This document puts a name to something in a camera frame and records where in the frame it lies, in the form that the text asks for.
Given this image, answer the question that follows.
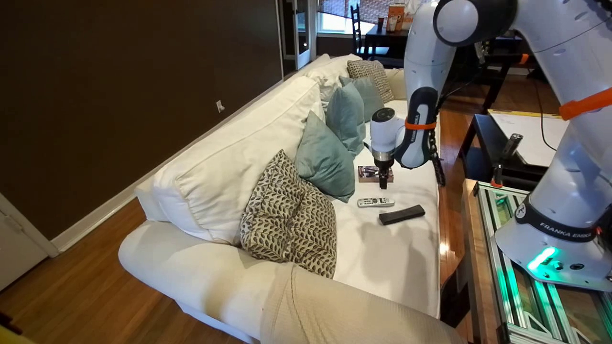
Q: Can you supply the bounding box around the teal cushion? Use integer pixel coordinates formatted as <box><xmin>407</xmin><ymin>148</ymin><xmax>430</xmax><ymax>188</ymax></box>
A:
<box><xmin>327</xmin><ymin>85</ymin><xmax>365</xmax><ymax>156</ymax></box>
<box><xmin>341</xmin><ymin>77</ymin><xmax>385</xmax><ymax>123</ymax></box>
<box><xmin>295</xmin><ymin>114</ymin><xmax>356</xmax><ymax>201</ymax></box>

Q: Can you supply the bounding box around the beige far cushion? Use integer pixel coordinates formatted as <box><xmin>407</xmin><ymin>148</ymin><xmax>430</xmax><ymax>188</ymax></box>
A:
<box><xmin>348</xmin><ymin>62</ymin><xmax>394</xmax><ymax>104</ymax></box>

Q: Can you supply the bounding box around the white sofa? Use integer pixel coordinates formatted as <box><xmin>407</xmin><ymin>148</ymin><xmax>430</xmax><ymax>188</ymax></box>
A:
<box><xmin>119</xmin><ymin>56</ymin><xmax>461</xmax><ymax>344</ymax></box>

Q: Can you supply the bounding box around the small booklet on sofa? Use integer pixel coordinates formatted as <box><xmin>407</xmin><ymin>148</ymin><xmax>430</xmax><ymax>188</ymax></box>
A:
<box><xmin>358</xmin><ymin>167</ymin><xmax>394</xmax><ymax>184</ymax></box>

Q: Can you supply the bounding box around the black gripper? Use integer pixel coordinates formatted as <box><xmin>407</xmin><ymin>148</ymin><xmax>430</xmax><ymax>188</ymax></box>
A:
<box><xmin>375</xmin><ymin>154</ymin><xmax>394</xmax><ymax>186</ymax></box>

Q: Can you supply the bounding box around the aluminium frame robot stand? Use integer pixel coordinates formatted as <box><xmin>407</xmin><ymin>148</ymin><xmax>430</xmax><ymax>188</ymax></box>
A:
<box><xmin>476</xmin><ymin>182</ymin><xmax>612</xmax><ymax>344</ymax></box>

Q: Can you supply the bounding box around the black remote control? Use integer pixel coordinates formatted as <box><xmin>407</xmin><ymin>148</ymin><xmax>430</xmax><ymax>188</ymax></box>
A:
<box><xmin>379</xmin><ymin>205</ymin><xmax>425</xmax><ymax>226</ymax></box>

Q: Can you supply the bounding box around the black side table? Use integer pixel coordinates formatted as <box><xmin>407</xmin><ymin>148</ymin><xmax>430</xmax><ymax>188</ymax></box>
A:
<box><xmin>459</xmin><ymin>115</ymin><xmax>547</xmax><ymax>192</ymax></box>

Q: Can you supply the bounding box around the patterned black white cushion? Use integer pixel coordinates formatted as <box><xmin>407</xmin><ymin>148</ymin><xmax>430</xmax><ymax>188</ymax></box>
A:
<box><xmin>239</xmin><ymin>152</ymin><xmax>337</xmax><ymax>278</ymax></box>

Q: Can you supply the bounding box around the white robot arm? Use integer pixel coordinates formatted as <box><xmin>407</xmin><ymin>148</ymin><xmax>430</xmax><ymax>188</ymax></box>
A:
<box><xmin>371</xmin><ymin>0</ymin><xmax>612</xmax><ymax>293</ymax></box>

